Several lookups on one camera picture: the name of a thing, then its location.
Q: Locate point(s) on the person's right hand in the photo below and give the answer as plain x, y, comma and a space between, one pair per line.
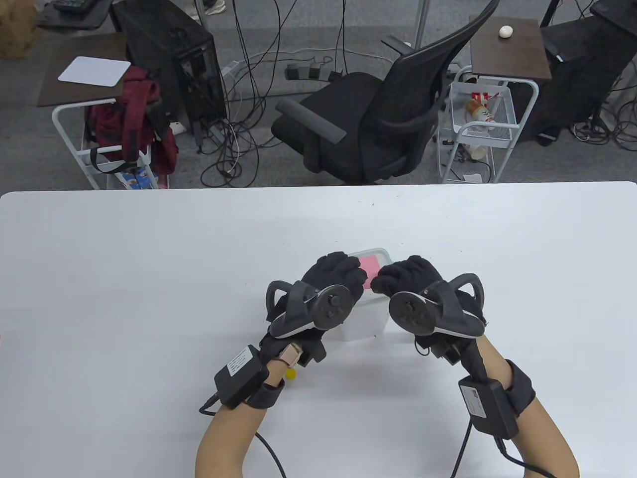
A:
413, 276

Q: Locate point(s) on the person's left hand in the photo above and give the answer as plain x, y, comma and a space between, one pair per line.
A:
333, 271

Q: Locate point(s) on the pink card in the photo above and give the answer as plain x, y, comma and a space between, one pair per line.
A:
371, 271

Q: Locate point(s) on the clear plastic container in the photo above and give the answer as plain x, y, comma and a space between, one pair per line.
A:
366, 318

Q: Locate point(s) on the small yellow glue cap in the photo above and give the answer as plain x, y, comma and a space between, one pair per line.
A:
291, 374

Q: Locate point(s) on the person's right forearm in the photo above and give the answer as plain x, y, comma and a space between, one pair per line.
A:
542, 438

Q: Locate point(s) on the person's left forearm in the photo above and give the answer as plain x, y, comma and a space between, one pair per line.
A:
224, 438

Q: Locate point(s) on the black wrist sensor box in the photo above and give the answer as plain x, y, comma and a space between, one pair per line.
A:
490, 408
241, 376

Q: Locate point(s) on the white paper cup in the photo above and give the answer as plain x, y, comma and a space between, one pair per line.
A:
477, 152

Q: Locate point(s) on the black wristband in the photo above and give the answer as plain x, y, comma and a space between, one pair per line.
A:
522, 388
266, 396

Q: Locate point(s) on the black mesh office chair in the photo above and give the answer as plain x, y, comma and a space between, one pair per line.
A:
343, 104

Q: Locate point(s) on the white bottle brown cap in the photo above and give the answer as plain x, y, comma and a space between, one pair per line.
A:
480, 112

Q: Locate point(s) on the red and white packet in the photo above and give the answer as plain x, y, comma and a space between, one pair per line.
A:
480, 95

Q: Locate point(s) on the white power adapter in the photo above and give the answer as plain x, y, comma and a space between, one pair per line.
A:
177, 128

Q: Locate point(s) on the blue printed box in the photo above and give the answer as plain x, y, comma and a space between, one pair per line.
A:
137, 180

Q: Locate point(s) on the white basket cart brown top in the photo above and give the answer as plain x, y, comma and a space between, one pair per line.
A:
517, 59

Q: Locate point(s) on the grey metal pole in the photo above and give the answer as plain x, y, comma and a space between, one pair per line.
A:
421, 20

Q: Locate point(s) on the small white round object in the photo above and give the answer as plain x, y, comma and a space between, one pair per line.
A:
505, 32

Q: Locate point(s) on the dark red backpack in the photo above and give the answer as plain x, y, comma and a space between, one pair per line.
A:
119, 119

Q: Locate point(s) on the large black case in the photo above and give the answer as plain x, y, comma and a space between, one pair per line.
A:
582, 55

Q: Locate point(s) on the black computer tower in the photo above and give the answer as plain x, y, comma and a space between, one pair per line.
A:
159, 35

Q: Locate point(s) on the white mouse pad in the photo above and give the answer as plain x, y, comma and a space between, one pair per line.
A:
94, 71

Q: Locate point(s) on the white side table brown top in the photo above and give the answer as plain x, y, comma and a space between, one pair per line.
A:
54, 89

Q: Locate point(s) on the black keyboard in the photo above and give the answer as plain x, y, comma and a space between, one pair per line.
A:
72, 4

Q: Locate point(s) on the brown cardboard box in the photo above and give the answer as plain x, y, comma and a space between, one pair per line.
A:
12, 35

